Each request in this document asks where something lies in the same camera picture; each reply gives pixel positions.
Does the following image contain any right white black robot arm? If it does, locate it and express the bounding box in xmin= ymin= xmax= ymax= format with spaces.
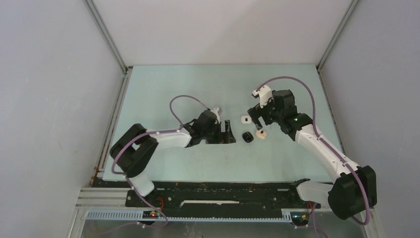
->
xmin=247 ymin=86 xmax=377 ymax=220

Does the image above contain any beige earbud charging case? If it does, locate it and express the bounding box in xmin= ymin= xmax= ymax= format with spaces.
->
xmin=256 ymin=129 xmax=267 ymax=140

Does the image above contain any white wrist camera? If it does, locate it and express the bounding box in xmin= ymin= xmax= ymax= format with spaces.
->
xmin=252 ymin=85 xmax=273 ymax=108
xmin=210 ymin=107 xmax=222 ymax=124

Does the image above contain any white earbud charging case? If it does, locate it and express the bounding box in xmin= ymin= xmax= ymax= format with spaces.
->
xmin=240 ymin=115 xmax=252 ymax=124

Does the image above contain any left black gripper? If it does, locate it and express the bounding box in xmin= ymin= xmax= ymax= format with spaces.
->
xmin=201 ymin=119 xmax=235 ymax=144

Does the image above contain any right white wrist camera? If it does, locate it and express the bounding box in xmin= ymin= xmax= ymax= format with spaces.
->
xmin=252 ymin=85 xmax=273 ymax=108

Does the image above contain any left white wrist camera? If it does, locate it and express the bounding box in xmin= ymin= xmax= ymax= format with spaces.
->
xmin=210 ymin=107 xmax=222 ymax=124

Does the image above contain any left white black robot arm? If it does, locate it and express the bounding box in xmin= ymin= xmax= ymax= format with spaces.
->
xmin=109 ymin=108 xmax=236 ymax=207

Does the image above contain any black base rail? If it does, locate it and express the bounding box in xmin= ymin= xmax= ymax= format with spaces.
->
xmin=125 ymin=181 xmax=314 ymax=218

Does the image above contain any black earbud charging case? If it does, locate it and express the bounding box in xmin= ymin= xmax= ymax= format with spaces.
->
xmin=242 ymin=131 xmax=254 ymax=143

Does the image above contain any grey cable duct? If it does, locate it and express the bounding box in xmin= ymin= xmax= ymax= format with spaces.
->
xmin=85 ymin=209 xmax=307 ymax=223

